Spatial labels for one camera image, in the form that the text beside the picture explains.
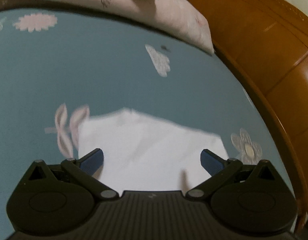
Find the wooden headboard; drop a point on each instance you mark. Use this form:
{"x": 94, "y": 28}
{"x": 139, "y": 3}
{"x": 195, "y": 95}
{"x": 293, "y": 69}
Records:
{"x": 265, "y": 44}

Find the pink floral folded quilt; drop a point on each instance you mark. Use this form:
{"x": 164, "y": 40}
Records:
{"x": 176, "y": 17}

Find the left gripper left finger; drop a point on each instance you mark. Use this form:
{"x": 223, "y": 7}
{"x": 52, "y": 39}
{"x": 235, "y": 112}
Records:
{"x": 51, "y": 200}

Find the white long-sleeve shirt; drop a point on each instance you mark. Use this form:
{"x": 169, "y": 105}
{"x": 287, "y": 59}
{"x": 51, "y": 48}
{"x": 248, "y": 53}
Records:
{"x": 146, "y": 153}

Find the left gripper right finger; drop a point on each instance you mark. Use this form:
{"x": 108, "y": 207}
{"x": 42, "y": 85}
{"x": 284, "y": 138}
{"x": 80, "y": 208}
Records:
{"x": 251, "y": 200}

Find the teal floral bed sheet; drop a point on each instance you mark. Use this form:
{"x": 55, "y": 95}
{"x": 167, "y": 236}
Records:
{"x": 58, "y": 69}

